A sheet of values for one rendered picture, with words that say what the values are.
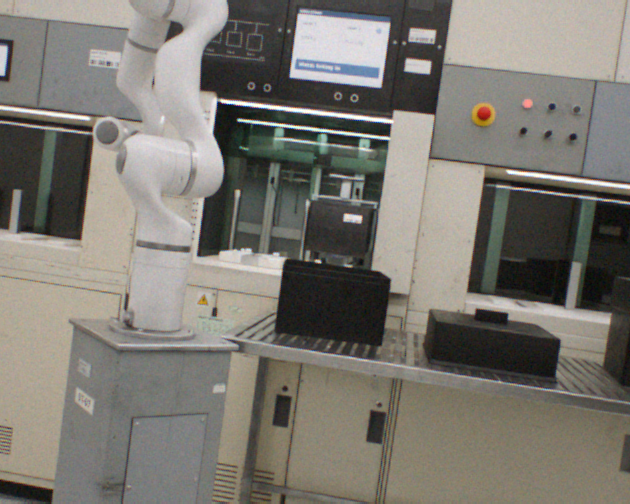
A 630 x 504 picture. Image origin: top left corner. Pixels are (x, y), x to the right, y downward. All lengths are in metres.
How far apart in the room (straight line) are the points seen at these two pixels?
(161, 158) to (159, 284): 0.27
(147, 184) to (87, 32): 1.05
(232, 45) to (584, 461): 1.63
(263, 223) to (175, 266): 1.58
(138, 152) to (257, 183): 1.69
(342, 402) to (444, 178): 0.75
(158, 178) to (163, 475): 0.62
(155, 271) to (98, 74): 1.04
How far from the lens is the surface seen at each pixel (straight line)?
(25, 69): 2.65
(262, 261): 2.55
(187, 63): 1.72
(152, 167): 1.61
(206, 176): 1.66
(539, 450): 2.42
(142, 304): 1.66
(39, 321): 2.60
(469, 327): 1.79
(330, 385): 2.36
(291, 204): 3.24
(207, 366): 1.65
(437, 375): 1.71
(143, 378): 1.59
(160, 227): 1.64
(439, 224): 2.30
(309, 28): 2.40
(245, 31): 2.43
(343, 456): 2.41
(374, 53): 2.36
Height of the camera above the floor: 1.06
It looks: 3 degrees down
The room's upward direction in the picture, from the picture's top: 8 degrees clockwise
